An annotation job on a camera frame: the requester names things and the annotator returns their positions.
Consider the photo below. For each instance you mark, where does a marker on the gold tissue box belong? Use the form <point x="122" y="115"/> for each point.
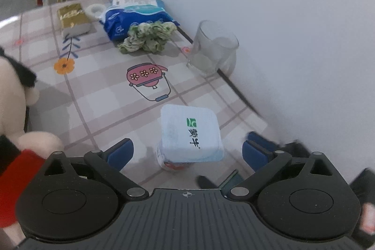
<point x="73" y="16"/>

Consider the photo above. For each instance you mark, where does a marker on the clear glass cup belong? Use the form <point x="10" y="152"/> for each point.
<point x="211" y="54"/>

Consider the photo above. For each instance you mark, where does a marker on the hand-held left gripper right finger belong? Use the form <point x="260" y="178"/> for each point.
<point x="255" y="156"/>

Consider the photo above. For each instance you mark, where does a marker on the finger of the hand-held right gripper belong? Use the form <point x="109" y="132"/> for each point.
<point x="256" y="137"/>

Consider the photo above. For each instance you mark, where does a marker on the white yogurt cup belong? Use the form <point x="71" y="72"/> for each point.
<point x="190" y="133"/>

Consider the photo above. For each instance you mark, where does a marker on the blue tissue packet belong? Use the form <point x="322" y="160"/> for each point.
<point x="126" y="18"/>

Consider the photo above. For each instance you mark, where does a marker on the plush toy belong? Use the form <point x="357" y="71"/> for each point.
<point x="11" y="109"/>

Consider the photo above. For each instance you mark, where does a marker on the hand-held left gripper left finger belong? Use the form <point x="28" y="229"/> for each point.
<point x="121" y="155"/>

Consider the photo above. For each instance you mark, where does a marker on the green white floral cloth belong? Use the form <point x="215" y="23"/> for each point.
<point x="149" y="39"/>

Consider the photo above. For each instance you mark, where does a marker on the dark green packet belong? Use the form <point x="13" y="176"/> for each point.
<point x="231" y="179"/>

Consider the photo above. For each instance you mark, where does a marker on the white tape roll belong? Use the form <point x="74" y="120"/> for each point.
<point x="99" y="14"/>

